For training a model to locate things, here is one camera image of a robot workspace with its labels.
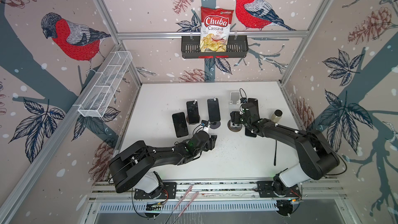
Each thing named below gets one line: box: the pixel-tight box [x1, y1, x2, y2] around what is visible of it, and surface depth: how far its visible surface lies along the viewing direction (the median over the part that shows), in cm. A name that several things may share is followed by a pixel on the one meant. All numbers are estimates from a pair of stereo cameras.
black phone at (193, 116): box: [186, 100, 200, 124], surface depth 95 cm
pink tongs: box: [164, 185, 199, 224], surface depth 71 cm
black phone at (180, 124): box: [172, 112, 189, 138], surface depth 87 cm
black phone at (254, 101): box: [247, 98, 259, 109], surface depth 112 cm
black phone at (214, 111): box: [207, 98, 221, 122], surface depth 93 cm
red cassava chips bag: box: [200, 6, 234, 52], surface depth 86 cm
